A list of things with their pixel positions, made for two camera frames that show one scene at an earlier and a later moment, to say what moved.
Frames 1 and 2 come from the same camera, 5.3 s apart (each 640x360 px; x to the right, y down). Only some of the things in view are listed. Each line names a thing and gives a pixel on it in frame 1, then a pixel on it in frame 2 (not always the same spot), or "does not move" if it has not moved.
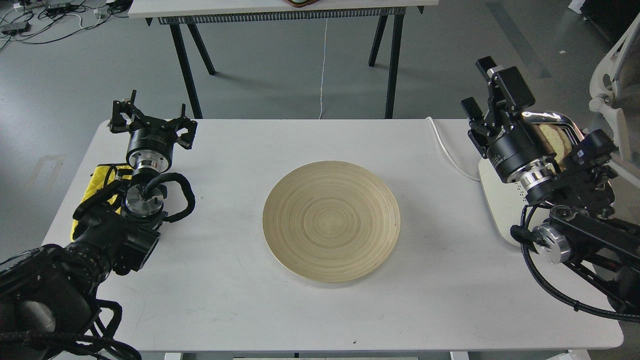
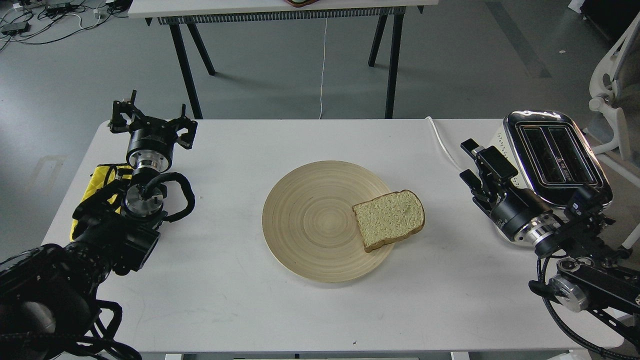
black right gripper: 523,154 to 520,213
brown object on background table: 299,3 does not move
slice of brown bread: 559,142 to 389,217
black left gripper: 151,143 does not move
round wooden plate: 331,221 does not move
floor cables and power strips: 43,21 does not move
